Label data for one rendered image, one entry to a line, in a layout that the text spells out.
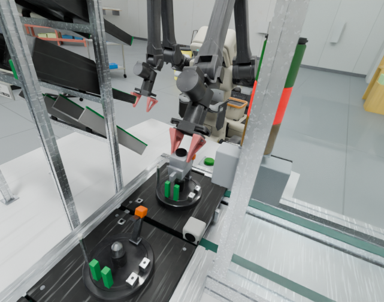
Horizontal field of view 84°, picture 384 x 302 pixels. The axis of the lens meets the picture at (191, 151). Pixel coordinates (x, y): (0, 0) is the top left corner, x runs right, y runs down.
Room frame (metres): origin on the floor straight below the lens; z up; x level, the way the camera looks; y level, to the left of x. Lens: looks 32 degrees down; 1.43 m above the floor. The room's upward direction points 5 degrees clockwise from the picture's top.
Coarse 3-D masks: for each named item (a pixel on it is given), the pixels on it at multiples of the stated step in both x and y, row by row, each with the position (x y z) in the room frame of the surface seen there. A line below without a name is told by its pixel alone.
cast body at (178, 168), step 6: (180, 150) 0.48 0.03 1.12; (186, 150) 0.48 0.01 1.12; (174, 156) 0.46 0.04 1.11; (180, 156) 0.47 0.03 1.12; (186, 156) 0.47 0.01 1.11; (174, 162) 0.46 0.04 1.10; (180, 162) 0.45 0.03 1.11; (186, 162) 0.46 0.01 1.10; (168, 168) 0.46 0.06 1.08; (174, 168) 0.45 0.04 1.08; (180, 168) 0.45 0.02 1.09; (186, 168) 0.47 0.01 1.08; (168, 174) 0.46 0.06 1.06; (174, 174) 0.44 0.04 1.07; (180, 174) 0.45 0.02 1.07
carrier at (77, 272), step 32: (128, 224) 0.35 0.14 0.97; (64, 256) 0.26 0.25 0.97; (96, 256) 0.25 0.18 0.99; (128, 256) 0.26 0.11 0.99; (160, 256) 0.28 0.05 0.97; (32, 288) 0.19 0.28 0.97; (64, 288) 0.20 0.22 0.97; (96, 288) 0.19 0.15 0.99; (128, 288) 0.20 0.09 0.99; (160, 288) 0.21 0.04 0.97
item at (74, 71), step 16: (32, 48) 0.43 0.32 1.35; (48, 48) 0.45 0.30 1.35; (48, 64) 0.44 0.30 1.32; (64, 64) 0.47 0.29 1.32; (80, 64) 0.50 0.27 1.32; (48, 80) 0.44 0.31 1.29; (64, 80) 0.46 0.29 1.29; (80, 80) 0.49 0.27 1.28; (96, 80) 0.53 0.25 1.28; (128, 96) 0.60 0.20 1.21
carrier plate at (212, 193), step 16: (160, 176) 0.55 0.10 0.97; (192, 176) 0.57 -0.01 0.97; (144, 192) 0.47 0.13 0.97; (208, 192) 0.50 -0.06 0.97; (224, 192) 0.51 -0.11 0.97; (128, 208) 0.41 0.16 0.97; (160, 208) 0.42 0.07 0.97; (208, 208) 0.43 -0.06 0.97; (160, 224) 0.37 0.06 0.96; (176, 224) 0.37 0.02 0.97; (208, 224) 0.39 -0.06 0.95
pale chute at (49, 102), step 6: (18, 96) 0.60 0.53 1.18; (24, 96) 0.61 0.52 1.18; (48, 96) 0.56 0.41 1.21; (48, 102) 0.56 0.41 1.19; (54, 102) 0.57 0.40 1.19; (48, 108) 0.55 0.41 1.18; (54, 114) 0.56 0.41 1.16; (60, 114) 0.58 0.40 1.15; (66, 120) 0.59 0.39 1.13; (72, 120) 0.60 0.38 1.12; (84, 126) 0.63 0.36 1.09; (96, 132) 0.66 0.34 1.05
